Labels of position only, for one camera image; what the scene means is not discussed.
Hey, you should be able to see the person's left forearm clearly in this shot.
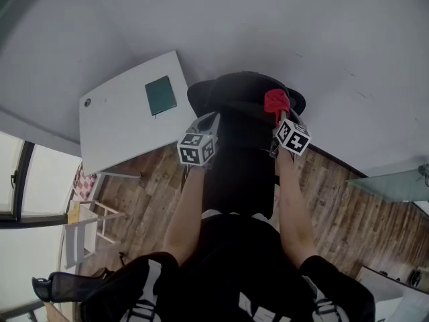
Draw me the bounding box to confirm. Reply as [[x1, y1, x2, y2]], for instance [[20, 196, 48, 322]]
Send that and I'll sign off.
[[162, 165, 208, 268]]

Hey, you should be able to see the red cloth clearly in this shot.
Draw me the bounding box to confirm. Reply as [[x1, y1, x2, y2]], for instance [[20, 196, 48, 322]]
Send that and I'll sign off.
[[263, 88, 291, 114]]

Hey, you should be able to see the white wooden chair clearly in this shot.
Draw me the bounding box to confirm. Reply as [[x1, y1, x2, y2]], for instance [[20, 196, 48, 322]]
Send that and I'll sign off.
[[62, 197, 126, 270]]

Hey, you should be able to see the black chair headrest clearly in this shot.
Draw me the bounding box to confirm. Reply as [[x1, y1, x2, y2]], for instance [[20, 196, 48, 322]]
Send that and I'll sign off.
[[208, 70, 291, 109]]

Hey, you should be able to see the pink checkered bag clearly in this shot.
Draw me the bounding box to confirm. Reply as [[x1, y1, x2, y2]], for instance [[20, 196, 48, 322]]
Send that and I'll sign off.
[[72, 164, 99, 201]]

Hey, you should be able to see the dark green notebook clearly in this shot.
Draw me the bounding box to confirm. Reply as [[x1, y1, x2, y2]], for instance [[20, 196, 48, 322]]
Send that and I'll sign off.
[[144, 74, 178, 120]]

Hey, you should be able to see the white table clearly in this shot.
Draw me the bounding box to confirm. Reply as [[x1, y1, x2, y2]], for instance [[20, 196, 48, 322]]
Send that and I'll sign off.
[[354, 264, 429, 322]]

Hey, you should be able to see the person's right forearm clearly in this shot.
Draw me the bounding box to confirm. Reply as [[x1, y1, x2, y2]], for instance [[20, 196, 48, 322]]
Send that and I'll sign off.
[[275, 148, 318, 270]]

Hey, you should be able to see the white curved desk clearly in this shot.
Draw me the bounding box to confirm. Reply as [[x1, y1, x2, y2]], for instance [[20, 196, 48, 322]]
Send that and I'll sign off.
[[78, 49, 199, 180]]

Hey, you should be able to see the black mesh office chair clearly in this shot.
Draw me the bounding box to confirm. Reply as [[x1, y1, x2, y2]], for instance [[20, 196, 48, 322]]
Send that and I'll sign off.
[[31, 268, 117, 304]]

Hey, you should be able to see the person's black shirt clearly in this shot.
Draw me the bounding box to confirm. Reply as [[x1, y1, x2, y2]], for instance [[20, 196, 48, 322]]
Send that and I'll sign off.
[[79, 212, 377, 322]]

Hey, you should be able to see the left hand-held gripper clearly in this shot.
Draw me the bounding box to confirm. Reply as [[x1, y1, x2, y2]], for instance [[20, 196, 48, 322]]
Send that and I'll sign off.
[[176, 111, 223, 171]]

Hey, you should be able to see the yellow flat board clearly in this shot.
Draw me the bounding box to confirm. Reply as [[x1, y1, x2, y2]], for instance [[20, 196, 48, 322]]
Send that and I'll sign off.
[[66, 201, 82, 225]]

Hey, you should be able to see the black framed window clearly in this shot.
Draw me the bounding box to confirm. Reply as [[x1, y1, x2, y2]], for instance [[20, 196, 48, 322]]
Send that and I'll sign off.
[[0, 130, 84, 319]]

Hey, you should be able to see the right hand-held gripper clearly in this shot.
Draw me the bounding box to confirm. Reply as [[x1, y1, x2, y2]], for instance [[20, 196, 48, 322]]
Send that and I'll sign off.
[[269, 108, 312, 158]]

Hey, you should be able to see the frosted glass door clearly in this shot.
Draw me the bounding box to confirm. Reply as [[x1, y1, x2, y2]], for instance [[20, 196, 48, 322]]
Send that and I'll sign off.
[[345, 167, 429, 203]]

